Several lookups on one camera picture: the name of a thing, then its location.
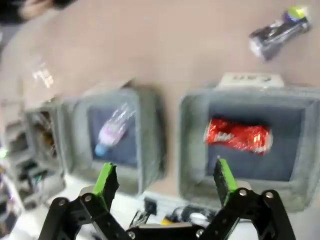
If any grey fabric basket bottle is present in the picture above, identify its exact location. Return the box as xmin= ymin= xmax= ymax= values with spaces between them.
xmin=24 ymin=101 xmax=68 ymax=204

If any white sign reading Can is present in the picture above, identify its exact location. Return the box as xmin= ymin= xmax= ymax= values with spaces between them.
xmin=216 ymin=71 xmax=285 ymax=90

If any person in black cardigan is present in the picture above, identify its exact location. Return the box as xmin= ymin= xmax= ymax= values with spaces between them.
xmin=0 ymin=0 xmax=79 ymax=25

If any clear crushed plastic bottle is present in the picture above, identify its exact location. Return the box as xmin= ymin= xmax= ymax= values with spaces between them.
xmin=94 ymin=101 xmax=138 ymax=156

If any grey fabric basket can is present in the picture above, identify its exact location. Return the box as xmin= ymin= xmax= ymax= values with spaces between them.
xmin=178 ymin=85 xmax=320 ymax=214

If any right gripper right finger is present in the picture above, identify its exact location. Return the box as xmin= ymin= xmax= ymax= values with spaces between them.
xmin=199 ymin=157 xmax=296 ymax=240

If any crushed red drink can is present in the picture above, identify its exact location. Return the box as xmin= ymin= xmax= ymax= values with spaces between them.
xmin=203 ymin=118 xmax=274 ymax=156

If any grey fabric basket plastic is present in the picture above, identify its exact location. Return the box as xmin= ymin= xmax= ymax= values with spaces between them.
xmin=60 ymin=86 xmax=168 ymax=196

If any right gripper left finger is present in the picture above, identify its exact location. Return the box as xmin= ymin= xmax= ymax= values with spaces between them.
xmin=48 ymin=161 xmax=131 ymax=240

